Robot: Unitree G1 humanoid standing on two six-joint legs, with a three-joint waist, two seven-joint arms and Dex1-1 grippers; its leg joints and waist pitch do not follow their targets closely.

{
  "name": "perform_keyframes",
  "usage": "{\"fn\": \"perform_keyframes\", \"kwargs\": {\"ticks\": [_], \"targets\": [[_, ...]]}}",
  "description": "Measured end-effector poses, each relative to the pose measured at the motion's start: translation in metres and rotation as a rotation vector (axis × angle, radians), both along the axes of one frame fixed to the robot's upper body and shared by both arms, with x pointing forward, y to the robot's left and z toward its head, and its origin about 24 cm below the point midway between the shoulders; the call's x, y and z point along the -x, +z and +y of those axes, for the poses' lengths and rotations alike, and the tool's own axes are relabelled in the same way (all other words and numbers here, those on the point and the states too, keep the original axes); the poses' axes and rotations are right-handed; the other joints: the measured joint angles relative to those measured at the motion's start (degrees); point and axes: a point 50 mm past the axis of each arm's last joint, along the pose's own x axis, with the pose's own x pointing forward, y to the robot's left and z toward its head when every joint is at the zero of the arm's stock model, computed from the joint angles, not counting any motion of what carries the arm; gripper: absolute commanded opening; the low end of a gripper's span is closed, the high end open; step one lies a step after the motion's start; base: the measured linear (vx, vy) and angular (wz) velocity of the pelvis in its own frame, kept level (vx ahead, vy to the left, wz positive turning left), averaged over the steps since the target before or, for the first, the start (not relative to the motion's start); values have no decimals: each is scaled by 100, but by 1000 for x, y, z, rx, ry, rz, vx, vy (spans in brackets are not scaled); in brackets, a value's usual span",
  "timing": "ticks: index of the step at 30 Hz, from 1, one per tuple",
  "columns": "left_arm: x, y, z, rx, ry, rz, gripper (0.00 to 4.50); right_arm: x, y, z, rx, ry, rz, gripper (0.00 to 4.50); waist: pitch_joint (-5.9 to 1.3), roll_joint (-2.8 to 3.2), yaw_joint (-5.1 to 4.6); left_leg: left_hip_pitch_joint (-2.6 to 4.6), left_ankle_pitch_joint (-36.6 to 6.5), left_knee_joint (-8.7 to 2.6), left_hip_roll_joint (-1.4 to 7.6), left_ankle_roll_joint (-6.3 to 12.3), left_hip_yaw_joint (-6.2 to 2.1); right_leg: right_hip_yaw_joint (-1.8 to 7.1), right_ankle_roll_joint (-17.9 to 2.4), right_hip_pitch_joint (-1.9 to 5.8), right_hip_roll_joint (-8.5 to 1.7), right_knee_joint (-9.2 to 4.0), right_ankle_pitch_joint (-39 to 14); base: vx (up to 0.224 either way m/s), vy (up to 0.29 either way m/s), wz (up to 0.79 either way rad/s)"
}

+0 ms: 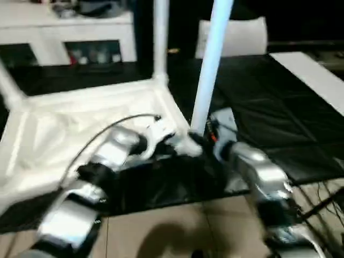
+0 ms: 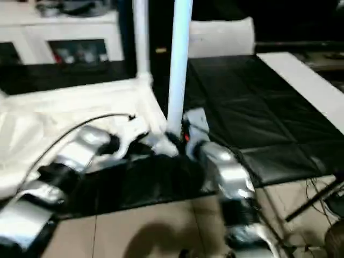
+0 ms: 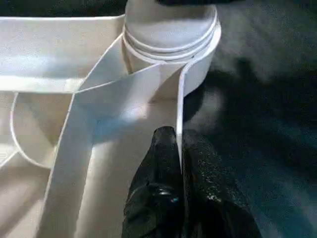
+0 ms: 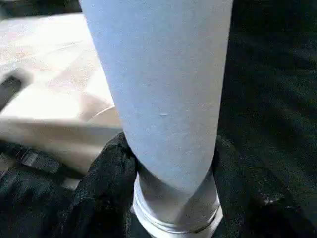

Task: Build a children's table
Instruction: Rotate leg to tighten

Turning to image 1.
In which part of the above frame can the white plastic table leg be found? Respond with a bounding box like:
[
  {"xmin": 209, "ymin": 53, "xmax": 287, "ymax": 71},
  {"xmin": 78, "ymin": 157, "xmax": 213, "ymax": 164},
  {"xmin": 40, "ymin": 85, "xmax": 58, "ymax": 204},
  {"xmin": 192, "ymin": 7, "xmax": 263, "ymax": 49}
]
[
  {"xmin": 189, "ymin": 0, "xmax": 235, "ymax": 135},
  {"xmin": 0, "ymin": 57, "xmax": 27, "ymax": 111},
  {"xmin": 152, "ymin": 0, "xmax": 170, "ymax": 82}
]

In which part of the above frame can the white plastic table top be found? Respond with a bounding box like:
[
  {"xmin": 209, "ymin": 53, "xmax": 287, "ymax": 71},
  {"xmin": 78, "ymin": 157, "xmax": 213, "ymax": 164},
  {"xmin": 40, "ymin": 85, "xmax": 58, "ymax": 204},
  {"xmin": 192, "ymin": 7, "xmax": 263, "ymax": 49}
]
[{"xmin": 0, "ymin": 75, "xmax": 204, "ymax": 216}]

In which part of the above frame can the white plastic seat panel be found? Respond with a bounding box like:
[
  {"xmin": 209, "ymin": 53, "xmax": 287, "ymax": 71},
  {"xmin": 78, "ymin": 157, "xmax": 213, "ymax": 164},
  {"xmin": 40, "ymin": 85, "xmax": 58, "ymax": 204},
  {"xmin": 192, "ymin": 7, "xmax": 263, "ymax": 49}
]
[{"xmin": 195, "ymin": 16, "xmax": 269, "ymax": 59}]

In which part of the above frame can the black cabinet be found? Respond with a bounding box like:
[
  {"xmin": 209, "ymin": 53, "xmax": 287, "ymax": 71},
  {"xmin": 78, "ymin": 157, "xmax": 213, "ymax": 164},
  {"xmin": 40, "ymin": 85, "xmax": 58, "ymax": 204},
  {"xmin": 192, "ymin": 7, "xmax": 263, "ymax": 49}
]
[{"xmin": 134, "ymin": 0, "xmax": 210, "ymax": 78}]

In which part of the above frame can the white flat board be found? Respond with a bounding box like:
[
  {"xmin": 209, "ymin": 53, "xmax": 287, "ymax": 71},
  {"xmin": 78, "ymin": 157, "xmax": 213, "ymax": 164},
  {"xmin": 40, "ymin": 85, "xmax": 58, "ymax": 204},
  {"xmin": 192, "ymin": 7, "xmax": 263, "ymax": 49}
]
[{"xmin": 269, "ymin": 51, "xmax": 344, "ymax": 117}]

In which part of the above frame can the black metal stand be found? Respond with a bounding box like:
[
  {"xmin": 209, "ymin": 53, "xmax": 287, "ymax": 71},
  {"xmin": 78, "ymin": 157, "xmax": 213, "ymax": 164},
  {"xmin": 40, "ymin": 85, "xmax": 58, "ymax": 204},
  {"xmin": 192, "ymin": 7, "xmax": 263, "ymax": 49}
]
[{"xmin": 300, "ymin": 187, "xmax": 344, "ymax": 219}]

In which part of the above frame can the dark helmet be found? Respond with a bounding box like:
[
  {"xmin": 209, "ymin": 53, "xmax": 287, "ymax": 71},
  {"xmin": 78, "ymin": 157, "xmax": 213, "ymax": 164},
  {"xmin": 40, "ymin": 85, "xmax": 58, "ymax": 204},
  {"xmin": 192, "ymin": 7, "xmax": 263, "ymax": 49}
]
[{"xmin": 77, "ymin": 0, "xmax": 114, "ymax": 15}]

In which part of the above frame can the white cabinet with glass doors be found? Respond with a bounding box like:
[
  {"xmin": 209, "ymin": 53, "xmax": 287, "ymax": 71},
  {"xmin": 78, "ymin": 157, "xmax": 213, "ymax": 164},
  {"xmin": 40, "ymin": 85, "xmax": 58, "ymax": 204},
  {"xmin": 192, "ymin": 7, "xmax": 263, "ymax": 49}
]
[{"xmin": 0, "ymin": 4, "xmax": 137, "ymax": 67}]

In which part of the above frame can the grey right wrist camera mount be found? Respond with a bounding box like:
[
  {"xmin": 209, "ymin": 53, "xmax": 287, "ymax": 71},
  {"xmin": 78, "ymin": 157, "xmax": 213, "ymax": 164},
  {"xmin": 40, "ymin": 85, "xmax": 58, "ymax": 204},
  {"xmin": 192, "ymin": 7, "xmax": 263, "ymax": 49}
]
[{"xmin": 210, "ymin": 106, "xmax": 239, "ymax": 162}]

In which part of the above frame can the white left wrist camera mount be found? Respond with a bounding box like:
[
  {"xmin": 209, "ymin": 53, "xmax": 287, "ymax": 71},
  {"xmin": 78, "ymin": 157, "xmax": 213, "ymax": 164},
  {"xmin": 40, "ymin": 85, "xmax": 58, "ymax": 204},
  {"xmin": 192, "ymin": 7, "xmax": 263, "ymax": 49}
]
[{"xmin": 144, "ymin": 117, "xmax": 177, "ymax": 160}]

